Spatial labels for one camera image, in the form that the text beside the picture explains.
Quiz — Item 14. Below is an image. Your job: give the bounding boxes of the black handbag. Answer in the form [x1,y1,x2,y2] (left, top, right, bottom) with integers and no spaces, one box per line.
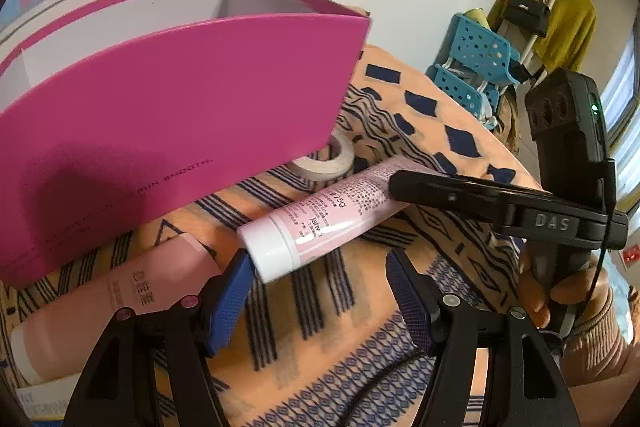
[503,0,551,38]

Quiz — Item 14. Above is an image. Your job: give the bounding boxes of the yellow hanging garment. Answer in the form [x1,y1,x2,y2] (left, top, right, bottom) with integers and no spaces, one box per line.
[488,0,597,72]

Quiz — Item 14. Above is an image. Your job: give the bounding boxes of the blue white medicine box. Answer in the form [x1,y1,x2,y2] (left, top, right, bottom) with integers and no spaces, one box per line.
[16,373,80,421]

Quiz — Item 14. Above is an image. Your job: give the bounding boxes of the pink white cream tube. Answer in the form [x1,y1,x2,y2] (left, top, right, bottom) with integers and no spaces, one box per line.
[238,156,437,284]

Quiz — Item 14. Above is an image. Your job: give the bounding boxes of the white tape roll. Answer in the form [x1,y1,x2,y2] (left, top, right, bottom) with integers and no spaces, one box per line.
[286,128,355,182]

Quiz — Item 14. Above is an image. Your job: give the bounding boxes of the salmon pink cosmetic tube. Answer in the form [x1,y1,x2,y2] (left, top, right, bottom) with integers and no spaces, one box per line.
[10,233,220,385]

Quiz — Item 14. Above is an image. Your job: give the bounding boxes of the pink white open box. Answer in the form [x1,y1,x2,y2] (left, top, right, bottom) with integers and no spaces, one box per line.
[1,0,370,287]

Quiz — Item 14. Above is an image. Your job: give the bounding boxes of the blue plastic storage rack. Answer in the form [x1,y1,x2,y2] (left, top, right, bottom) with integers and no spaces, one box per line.
[426,13,529,130]

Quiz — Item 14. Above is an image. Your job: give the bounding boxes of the orange patterned tablecloth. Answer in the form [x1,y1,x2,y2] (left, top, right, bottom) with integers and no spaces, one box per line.
[1,46,535,426]

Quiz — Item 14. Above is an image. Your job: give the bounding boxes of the person's sleeved right forearm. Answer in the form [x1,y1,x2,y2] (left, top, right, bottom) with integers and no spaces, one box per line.
[564,290,637,427]

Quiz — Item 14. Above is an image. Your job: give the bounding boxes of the person's right hand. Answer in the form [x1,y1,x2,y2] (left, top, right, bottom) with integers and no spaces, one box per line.
[518,251,610,329]

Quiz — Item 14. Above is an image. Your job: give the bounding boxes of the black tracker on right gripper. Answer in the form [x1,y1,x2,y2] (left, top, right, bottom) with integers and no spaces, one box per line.
[525,68,616,213]

